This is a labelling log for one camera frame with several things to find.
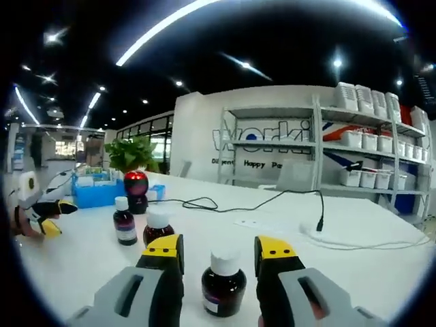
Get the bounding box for tall green-label medicine bottle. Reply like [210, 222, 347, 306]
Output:
[142, 209, 176, 249]

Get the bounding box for blue standing banner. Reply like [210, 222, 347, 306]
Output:
[11, 134, 25, 170]

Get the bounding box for person's left hand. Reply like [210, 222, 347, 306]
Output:
[9, 206, 45, 241]

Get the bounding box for wall logo lettering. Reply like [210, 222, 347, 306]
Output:
[211, 127, 313, 170]

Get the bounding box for small dark medicine bottle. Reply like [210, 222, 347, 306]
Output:
[112, 196, 139, 247]
[200, 250, 248, 317]

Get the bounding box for small blue white box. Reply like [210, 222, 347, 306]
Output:
[148, 183, 168, 202]

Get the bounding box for long curved ceiling light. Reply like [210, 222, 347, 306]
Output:
[115, 0, 403, 67]

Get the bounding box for white table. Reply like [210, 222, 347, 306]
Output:
[13, 170, 432, 327]

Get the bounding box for blue plastic bin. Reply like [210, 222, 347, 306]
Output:
[73, 176, 125, 208]

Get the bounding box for green potted plant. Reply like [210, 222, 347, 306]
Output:
[104, 135, 161, 174]

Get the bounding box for black red-window barcode scanner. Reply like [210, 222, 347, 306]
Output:
[123, 171, 151, 215]

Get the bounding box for rows of white storage boxes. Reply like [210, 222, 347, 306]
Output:
[333, 81, 430, 190]

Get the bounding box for hanging dark display screen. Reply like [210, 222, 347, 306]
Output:
[414, 64, 436, 103]

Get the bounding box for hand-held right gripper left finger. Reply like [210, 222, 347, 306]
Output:
[66, 233, 187, 327]

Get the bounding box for white power cable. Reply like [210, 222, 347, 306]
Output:
[298, 221, 431, 251]

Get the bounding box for group of ceiling spotlights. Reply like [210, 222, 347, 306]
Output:
[20, 27, 403, 113]

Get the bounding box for black scanner cable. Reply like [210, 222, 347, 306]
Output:
[182, 189, 325, 233]

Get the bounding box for assorted small medicine boxes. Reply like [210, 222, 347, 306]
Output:
[75, 165, 124, 188]

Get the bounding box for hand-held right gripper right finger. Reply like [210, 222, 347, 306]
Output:
[253, 234, 389, 327]

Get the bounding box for thin curved ceiling light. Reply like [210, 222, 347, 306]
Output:
[13, 84, 40, 125]

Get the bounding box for grey metal shelving unit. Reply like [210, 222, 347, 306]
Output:
[217, 104, 323, 191]
[313, 95, 432, 219]

